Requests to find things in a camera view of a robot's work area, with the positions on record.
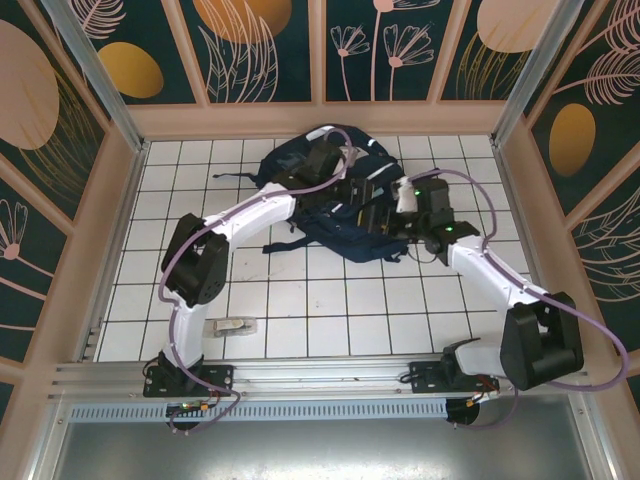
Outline grey metal sheet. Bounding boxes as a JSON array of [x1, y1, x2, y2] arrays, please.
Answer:
[[27, 392, 619, 480]]

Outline dark floral wall panel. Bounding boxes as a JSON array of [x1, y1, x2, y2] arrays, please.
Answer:
[[177, 0, 314, 105], [522, 0, 640, 217], [569, 149, 640, 357], [0, 14, 110, 224], [437, 0, 551, 102], [0, 154, 76, 362], [69, 0, 211, 107], [324, 0, 455, 104]]

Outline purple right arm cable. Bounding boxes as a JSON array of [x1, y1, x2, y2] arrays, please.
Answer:
[[413, 167, 631, 431]]

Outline aluminium corner post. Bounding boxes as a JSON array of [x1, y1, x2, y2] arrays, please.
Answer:
[[40, 0, 151, 157], [488, 0, 600, 147]]

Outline small wired power connector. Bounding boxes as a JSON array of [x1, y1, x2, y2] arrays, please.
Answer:
[[167, 399, 214, 417], [467, 387, 501, 407]]

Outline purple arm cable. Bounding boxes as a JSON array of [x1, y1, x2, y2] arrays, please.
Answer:
[[413, 167, 631, 431], [157, 127, 352, 436]]

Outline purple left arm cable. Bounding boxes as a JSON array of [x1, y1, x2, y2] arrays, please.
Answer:
[[157, 127, 352, 436]]

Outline slotted grey cable duct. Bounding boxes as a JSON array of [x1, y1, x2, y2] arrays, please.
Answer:
[[68, 398, 450, 422]]

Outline short aluminium side rail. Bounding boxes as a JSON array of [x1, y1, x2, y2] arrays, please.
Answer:
[[78, 317, 105, 362]]

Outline clear plastic pencil pouch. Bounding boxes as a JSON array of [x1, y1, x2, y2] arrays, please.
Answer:
[[205, 315, 260, 340]]

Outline navy blue student backpack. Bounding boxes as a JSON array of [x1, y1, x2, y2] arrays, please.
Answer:
[[212, 124, 416, 265]]

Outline long aluminium base rail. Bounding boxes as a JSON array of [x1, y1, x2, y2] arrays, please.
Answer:
[[47, 354, 599, 401]]

